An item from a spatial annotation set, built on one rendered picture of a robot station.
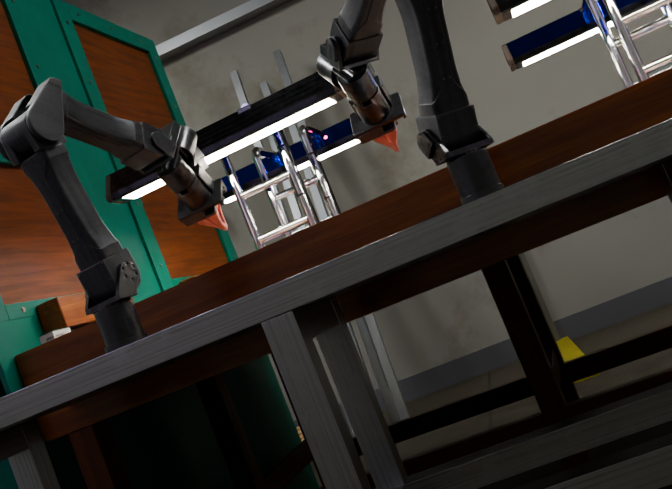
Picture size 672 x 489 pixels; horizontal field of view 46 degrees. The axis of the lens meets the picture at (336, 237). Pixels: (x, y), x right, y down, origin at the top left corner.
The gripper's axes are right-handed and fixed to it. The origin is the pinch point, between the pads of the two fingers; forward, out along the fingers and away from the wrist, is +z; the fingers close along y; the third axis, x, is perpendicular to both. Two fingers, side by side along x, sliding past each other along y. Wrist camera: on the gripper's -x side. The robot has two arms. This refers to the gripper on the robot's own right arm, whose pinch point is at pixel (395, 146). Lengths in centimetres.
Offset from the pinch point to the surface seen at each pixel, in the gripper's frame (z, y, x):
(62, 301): 1, 80, 0
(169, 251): 48, 87, -56
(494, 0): -1.5, -28.0, -27.5
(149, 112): 33, 87, -109
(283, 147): 15.6, 30.5, -35.8
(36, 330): 1, 86, 5
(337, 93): 1.0, 9.7, -25.7
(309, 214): 27.1, 30.7, -22.3
